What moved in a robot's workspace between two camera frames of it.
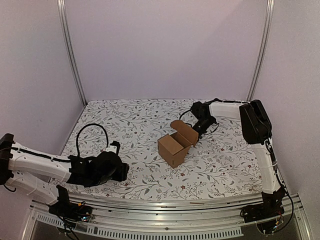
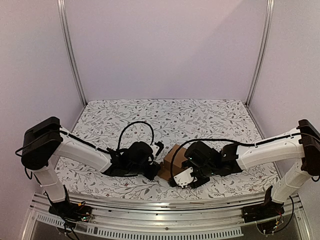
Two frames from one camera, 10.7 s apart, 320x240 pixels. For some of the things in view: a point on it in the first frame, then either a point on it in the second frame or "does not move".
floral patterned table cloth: [222, 163] does not move
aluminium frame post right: [262, 49] does not move
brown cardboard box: [174, 146] → [180, 157]
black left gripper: [122, 172] → [156, 167]
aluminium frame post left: [62, 10] does not move
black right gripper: [200, 125] → [200, 182]
